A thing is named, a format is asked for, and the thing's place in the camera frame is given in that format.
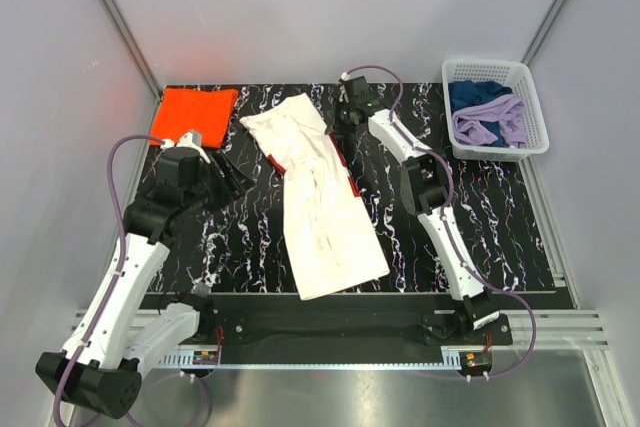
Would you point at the dark blue t shirt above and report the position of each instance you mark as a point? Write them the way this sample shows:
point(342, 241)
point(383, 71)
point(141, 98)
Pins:
point(475, 94)

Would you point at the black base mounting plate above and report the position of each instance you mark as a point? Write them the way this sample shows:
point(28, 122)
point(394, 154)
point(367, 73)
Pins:
point(343, 320)

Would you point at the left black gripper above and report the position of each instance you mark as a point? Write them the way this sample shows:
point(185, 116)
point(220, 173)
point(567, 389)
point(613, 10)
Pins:
point(235, 182)

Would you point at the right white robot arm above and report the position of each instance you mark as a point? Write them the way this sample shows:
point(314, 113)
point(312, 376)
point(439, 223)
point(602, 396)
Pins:
point(426, 193)

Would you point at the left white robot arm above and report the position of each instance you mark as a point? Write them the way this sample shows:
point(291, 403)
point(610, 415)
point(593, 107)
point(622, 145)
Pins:
point(101, 366)

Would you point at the slotted cable duct rail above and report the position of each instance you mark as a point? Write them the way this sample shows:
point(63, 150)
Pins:
point(420, 357)

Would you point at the lilac t shirt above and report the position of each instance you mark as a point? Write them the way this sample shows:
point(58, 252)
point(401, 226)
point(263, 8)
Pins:
point(509, 111)

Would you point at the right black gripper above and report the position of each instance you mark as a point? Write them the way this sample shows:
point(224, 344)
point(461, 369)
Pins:
point(335, 128)

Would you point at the folded orange t shirt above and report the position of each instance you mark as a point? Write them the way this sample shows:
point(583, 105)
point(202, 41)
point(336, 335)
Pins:
point(207, 112)

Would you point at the white plastic laundry basket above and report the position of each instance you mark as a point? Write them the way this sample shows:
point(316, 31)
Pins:
point(514, 75)

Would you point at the white t shirt red print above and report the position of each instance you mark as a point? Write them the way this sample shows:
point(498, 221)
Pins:
point(330, 239)

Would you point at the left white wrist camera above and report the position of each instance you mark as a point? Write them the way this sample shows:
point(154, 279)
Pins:
point(191, 139)

